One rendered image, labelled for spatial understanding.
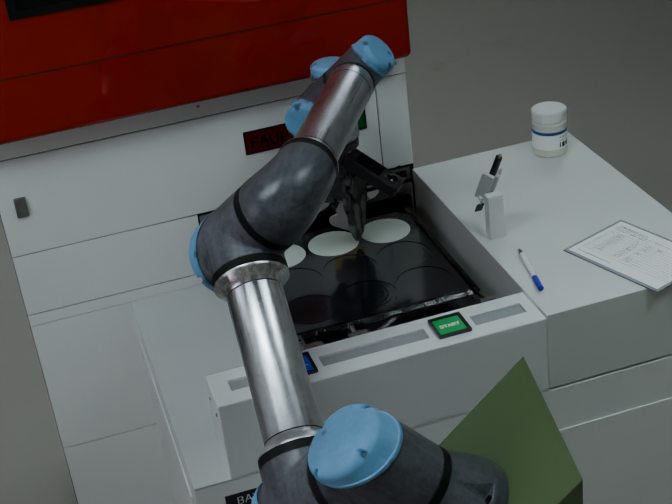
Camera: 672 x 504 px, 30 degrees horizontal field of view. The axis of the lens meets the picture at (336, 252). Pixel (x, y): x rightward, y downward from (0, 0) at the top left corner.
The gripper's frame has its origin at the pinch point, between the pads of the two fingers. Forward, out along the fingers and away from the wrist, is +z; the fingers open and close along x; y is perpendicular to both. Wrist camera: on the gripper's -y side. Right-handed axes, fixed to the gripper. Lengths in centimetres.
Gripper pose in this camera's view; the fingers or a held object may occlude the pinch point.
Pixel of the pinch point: (360, 234)
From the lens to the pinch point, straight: 241.9
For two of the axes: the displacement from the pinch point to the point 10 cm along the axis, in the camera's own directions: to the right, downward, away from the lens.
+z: 1.1, 8.7, 4.8
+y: -9.3, -0.8, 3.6
